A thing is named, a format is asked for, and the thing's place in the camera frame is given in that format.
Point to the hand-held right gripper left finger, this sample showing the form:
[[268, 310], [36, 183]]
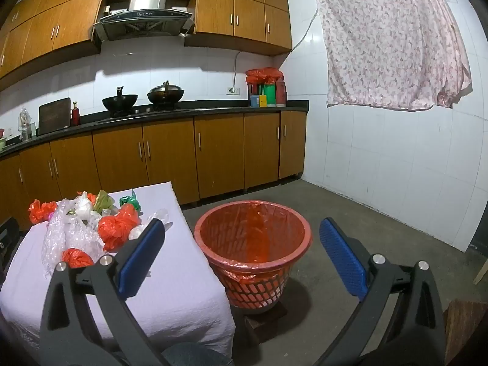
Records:
[[143, 259]]

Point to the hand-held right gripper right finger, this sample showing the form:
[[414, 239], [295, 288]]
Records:
[[343, 259]]

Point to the large red plastic bag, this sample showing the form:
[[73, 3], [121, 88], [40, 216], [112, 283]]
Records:
[[116, 230]]

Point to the clear plastic bag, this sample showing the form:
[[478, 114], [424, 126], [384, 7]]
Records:
[[162, 214]]

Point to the pile of plastic bags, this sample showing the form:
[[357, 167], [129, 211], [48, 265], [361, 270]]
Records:
[[72, 236]]

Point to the yellow-green plastic bag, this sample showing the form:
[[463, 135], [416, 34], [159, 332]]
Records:
[[102, 200]]

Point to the white plastic bag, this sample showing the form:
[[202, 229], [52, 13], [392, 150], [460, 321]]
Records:
[[83, 209]]

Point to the small red plastic bag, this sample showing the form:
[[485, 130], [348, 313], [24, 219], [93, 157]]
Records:
[[91, 197]]

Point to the red plastic lattice basket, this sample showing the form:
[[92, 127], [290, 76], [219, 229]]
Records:
[[251, 289]]

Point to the table with white cloth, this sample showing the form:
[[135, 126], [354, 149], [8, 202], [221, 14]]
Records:
[[183, 274]]

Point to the green basin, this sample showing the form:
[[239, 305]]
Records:
[[2, 144]]

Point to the dark wooden stool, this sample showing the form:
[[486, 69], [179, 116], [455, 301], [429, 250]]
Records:
[[263, 324]]

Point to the person's leg in jeans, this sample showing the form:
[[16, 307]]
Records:
[[194, 356]]

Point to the dark cutting board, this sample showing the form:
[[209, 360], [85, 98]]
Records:
[[53, 116]]

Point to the wooden lower kitchen cabinets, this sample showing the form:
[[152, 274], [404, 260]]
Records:
[[217, 152]]

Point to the wooden kitchen cabinets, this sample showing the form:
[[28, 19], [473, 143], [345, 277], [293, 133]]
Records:
[[217, 152], [236, 11]]

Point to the brown wooden furniture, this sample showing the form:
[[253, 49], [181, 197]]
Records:
[[463, 324]]

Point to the red bottle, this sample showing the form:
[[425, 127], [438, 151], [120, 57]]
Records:
[[76, 116]]

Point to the pale wooden stick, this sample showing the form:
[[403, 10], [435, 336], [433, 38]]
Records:
[[481, 270]]

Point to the black gas stove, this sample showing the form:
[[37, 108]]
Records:
[[152, 112]]

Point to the black open wok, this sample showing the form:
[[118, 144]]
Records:
[[120, 103]]

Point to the black kitchen countertop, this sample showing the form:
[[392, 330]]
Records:
[[293, 105]]

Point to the black wok with lid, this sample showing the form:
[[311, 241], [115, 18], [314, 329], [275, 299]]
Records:
[[166, 93]]

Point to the red canister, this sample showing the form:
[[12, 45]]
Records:
[[281, 93]]

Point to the green canister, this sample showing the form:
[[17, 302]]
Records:
[[271, 95]]

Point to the blue and yellow box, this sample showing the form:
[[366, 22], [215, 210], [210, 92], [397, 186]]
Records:
[[254, 101]]

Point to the red plastic bag over containers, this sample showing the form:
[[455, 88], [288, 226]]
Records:
[[265, 74]]

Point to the pink floral curtain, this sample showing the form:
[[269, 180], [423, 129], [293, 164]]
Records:
[[389, 45]]

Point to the wooden upper kitchen cabinets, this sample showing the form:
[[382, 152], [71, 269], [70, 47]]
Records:
[[236, 11]]

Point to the white wall socket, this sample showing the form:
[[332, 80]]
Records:
[[233, 90]]

